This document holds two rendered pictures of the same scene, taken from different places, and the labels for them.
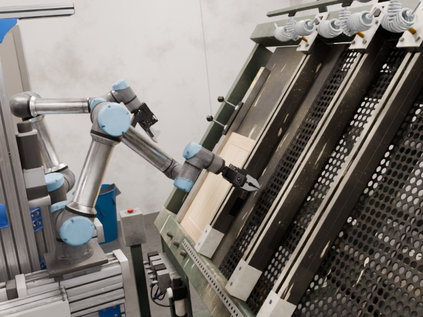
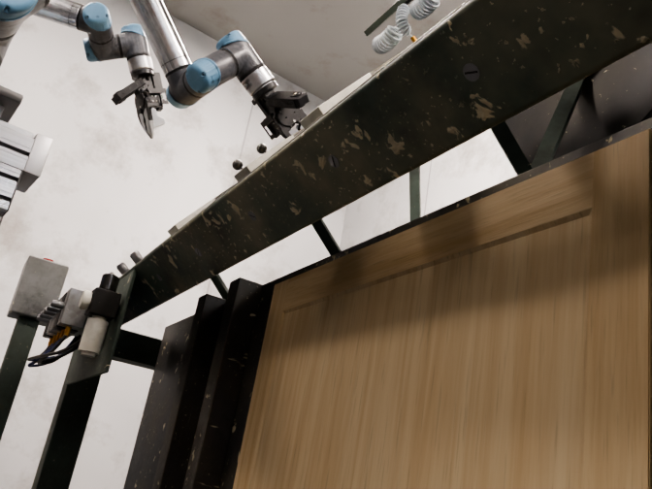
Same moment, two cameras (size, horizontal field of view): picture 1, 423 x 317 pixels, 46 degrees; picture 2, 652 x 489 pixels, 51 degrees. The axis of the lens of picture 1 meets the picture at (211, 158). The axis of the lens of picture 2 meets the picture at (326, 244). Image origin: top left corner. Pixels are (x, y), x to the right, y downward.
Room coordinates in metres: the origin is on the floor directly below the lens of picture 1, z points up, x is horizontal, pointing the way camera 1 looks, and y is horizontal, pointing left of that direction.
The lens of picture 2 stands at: (0.51, 0.01, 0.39)
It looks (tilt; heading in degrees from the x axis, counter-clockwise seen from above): 21 degrees up; 350
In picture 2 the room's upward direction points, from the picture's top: 10 degrees clockwise
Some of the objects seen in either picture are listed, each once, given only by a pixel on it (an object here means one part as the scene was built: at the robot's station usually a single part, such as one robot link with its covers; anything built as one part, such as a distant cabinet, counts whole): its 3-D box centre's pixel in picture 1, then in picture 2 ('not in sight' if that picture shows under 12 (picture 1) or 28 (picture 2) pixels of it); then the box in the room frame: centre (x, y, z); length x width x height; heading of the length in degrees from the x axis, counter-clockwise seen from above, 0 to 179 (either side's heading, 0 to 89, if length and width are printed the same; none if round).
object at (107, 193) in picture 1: (100, 212); not in sight; (4.79, 1.17, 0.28); 0.48 x 0.44 x 0.56; 113
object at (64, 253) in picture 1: (72, 244); not in sight; (1.87, 0.58, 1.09); 0.15 x 0.15 x 0.10
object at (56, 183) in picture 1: (53, 189); not in sight; (2.33, 0.78, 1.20); 0.13 x 0.12 x 0.14; 177
